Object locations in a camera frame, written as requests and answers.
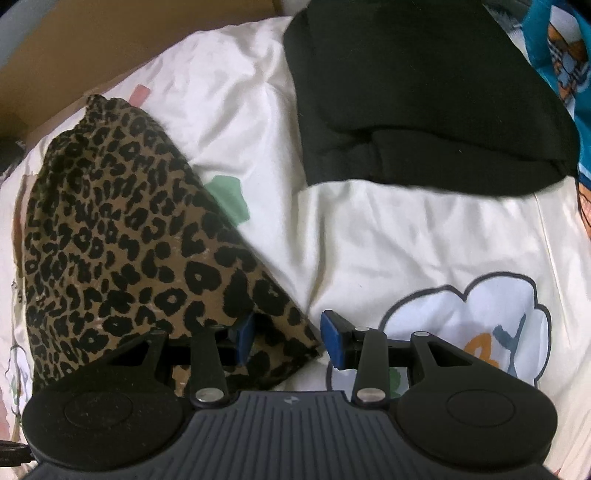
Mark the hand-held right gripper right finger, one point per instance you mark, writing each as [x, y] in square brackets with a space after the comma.
[333, 339]

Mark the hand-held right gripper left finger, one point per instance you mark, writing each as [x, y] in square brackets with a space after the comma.
[244, 339]

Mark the leopard print garment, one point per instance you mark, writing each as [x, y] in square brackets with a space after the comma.
[115, 221]

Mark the white bear printed blanket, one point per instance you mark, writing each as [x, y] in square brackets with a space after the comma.
[392, 240]

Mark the black folded garment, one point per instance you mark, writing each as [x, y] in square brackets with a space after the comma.
[415, 92]

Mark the brown cardboard box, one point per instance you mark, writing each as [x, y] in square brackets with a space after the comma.
[92, 50]

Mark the teal printed cloth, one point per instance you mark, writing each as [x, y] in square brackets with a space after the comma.
[565, 55]

